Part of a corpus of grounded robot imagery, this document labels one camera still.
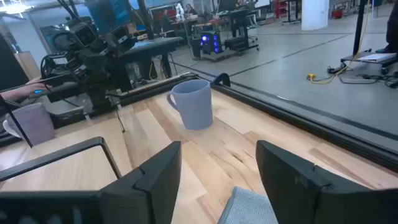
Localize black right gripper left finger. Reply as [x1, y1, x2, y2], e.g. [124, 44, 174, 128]
[0, 141, 183, 224]

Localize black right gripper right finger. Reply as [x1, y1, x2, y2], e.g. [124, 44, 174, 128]
[255, 139, 398, 224]

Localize purple mug with white handle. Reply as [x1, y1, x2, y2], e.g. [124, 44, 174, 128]
[2, 102, 56, 146]

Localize blue-grey mug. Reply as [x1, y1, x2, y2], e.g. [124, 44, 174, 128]
[166, 79, 215, 131]

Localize person's hand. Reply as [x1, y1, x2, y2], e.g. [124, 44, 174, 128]
[0, 77, 52, 102]

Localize grey folded cloth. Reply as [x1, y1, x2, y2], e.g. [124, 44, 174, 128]
[217, 186, 279, 224]

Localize computer monitor with blue screen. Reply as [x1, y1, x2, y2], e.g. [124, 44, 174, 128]
[84, 0, 133, 32]

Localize black desk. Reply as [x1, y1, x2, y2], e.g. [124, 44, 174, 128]
[119, 36, 184, 80]

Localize black hook clamp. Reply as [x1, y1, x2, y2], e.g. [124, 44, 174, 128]
[212, 73, 231, 88]

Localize person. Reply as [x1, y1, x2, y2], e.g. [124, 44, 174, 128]
[385, 1, 398, 54]
[184, 2, 198, 16]

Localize computer tower with blue lights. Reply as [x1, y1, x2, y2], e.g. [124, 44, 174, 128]
[198, 30, 224, 55]

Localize black upright pole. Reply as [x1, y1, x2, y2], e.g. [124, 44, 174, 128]
[352, 0, 369, 56]

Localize black rolling workstation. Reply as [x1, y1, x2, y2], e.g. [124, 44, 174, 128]
[191, 7, 259, 62]

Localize white pillar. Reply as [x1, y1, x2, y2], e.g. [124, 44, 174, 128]
[300, 0, 330, 31]

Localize red cabinet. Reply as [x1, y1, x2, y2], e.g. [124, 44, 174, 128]
[273, 0, 289, 19]

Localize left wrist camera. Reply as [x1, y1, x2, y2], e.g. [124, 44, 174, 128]
[68, 22, 98, 48]

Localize wooden shelf with black frame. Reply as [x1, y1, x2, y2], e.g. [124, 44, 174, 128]
[0, 72, 133, 192]

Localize yellow floor cable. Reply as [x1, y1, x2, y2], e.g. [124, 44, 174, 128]
[307, 2, 371, 85]

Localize black floor cables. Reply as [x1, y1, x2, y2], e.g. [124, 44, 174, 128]
[326, 62, 398, 90]

